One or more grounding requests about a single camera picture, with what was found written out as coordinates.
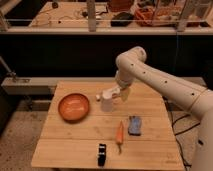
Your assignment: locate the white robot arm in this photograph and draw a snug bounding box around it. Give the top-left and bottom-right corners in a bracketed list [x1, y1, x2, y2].
[116, 46, 213, 171]

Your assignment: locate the white eraser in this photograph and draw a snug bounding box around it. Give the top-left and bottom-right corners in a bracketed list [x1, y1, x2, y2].
[96, 86, 120, 101]

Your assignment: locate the orange bowl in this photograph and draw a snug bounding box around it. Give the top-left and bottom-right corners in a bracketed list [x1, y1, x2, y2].
[58, 93, 90, 121]

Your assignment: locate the orange toy carrot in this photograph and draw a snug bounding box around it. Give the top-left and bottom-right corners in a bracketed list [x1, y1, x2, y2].
[116, 121, 124, 154]

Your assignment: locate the blue sponge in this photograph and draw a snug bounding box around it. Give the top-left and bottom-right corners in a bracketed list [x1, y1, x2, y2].
[128, 116, 142, 136]

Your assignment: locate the black binder clip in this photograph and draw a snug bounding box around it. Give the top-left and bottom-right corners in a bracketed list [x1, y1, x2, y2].
[98, 144, 107, 167]

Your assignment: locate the black bag on bench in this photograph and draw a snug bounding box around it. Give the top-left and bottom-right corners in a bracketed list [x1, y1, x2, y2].
[110, 12, 134, 27]

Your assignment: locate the orange tool case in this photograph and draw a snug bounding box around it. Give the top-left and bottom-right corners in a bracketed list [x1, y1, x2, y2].
[134, 6, 181, 27]

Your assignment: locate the wooden workbench in background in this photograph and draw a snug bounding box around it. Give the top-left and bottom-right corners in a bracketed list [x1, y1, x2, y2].
[28, 1, 141, 29]

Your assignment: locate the black cable on floor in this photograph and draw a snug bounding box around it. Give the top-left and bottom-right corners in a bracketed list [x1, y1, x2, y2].
[170, 113, 201, 169]

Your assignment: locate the metal clamp bracket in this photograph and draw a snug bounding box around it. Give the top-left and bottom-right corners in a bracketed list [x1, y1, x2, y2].
[0, 54, 31, 84]

